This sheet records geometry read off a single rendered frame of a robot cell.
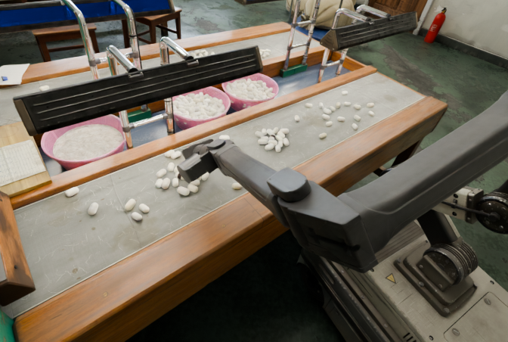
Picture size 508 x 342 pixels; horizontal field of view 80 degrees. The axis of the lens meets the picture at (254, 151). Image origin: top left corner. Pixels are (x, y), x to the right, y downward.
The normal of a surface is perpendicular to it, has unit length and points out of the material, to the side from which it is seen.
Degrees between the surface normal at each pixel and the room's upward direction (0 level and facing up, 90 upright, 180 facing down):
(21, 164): 0
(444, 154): 33
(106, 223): 0
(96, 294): 0
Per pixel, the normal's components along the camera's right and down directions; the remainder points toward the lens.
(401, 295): 0.11, -0.74
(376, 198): -0.24, -0.90
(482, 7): -0.75, 0.37
